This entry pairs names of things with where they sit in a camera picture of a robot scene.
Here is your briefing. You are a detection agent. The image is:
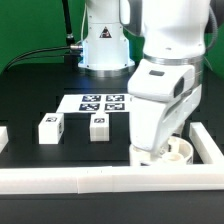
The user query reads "black cable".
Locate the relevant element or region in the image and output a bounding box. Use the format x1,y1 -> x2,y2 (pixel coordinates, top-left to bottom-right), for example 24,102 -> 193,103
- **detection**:
3,45 -> 84,72

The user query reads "white U-shaped fence wall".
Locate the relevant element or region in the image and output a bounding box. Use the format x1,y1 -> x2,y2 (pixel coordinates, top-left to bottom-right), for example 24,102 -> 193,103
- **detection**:
0,122 -> 224,195

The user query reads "black vertical pole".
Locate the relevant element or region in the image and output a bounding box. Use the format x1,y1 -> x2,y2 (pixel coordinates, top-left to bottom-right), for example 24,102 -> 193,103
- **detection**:
62,0 -> 75,47

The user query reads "white marker sheet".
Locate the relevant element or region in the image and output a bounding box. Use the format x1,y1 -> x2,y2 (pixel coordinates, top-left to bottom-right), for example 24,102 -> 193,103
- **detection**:
57,93 -> 130,113

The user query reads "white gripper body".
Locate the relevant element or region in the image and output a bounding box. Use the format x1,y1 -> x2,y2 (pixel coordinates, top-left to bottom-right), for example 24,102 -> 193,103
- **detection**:
127,59 -> 202,154

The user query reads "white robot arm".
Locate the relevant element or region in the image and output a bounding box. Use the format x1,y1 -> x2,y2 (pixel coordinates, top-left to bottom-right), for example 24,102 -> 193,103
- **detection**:
79,0 -> 213,154

